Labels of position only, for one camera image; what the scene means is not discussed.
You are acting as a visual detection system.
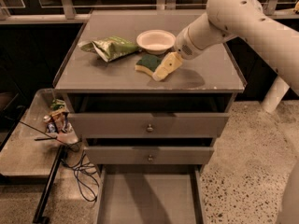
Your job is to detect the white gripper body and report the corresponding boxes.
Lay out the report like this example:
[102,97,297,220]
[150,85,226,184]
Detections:
[174,27,203,60]

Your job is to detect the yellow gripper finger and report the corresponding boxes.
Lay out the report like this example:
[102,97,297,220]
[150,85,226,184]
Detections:
[152,52,183,81]

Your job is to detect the green and yellow sponge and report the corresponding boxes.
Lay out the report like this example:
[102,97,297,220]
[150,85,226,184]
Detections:
[135,54,162,77]

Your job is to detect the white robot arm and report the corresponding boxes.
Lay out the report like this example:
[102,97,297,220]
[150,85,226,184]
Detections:
[177,0,299,224]

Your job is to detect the grey drawer cabinet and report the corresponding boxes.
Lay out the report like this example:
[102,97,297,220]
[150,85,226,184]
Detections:
[51,9,247,173]

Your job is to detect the grey top drawer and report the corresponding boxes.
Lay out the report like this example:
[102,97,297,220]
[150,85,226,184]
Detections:
[69,93,228,138]

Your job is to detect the grey drawer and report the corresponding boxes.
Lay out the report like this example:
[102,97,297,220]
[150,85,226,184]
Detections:
[69,93,228,138]
[94,165,207,224]
[85,138,214,165]

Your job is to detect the grey middle drawer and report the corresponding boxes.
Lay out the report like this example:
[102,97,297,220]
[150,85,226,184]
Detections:
[85,138,214,165]

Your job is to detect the grey bottom drawer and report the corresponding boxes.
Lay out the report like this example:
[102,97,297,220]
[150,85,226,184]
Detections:
[94,165,207,224]

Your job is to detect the white paper bowl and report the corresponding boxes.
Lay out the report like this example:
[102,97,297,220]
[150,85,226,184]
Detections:
[136,30,176,55]

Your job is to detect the green chip bag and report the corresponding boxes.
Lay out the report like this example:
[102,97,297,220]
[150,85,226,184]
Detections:
[78,35,139,63]

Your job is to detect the snack packets in bin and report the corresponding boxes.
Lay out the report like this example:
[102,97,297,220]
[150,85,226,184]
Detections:
[43,99,72,133]

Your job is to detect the metal railing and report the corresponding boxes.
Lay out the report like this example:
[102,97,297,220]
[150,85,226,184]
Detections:
[0,0,299,25]

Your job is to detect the clear plastic bin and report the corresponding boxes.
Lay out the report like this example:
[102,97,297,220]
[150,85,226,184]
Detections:
[0,89,78,176]

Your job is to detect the black pole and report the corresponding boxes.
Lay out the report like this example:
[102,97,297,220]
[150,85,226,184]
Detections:
[32,146,65,224]

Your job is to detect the black cable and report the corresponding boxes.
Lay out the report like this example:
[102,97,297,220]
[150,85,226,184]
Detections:
[18,120,100,203]

